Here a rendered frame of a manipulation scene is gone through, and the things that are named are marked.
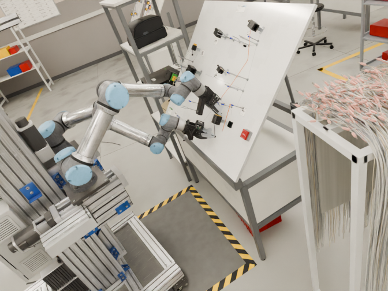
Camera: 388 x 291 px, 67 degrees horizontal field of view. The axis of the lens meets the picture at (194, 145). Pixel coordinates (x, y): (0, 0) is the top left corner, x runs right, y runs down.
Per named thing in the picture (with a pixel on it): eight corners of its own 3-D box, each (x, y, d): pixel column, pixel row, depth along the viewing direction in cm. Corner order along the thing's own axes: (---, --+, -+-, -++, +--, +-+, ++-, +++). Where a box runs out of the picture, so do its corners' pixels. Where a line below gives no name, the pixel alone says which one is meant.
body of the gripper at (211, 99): (221, 99, 177) (209, 86, 170) (212, 110, 177) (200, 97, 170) (215, 96, 183) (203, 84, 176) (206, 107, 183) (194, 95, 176)
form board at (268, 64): (165, 116, 267) (164, 115, 266) (206, 1, 239) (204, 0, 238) (237, 182, 172) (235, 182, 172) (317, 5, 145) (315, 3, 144)
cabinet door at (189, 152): (211, 183, 246) (198, 147, 224) (185, 155, 289) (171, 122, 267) (213, 182, 246) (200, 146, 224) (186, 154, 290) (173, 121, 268)
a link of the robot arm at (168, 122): (159, 119, 185) (163, 109, 179) (175, 125, 187) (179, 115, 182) (157, 127, 179) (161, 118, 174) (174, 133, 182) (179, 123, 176)
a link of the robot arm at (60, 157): (82, 159, 166) (70, 141, 158) (89, 168, 155) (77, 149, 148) (63, 171, 161) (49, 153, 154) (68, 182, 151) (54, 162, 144)
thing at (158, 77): (153, 94, 264) (150, 88, 260) (141, 84, 292) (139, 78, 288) (184, 78, 271) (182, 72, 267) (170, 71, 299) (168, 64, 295)
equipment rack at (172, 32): (188, 182, 317) (113, 4, 214) (168, 157, 365) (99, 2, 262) (227, 160, 328) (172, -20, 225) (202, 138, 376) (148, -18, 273)
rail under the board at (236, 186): (236, 191, 175) (234, 183, 172) (165, 122, 270) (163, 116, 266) (243, 186, 176) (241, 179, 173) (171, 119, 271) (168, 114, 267)
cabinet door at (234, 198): (248, 225, 201) (237, 185, 179) (211, 184, 245) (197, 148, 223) (252, 223, 202) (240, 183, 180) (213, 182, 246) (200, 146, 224)
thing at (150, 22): (137, 50, 243) (127, 27, 232) (129, 47, 262) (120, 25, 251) (168, 36, 250) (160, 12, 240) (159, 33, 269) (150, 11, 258)
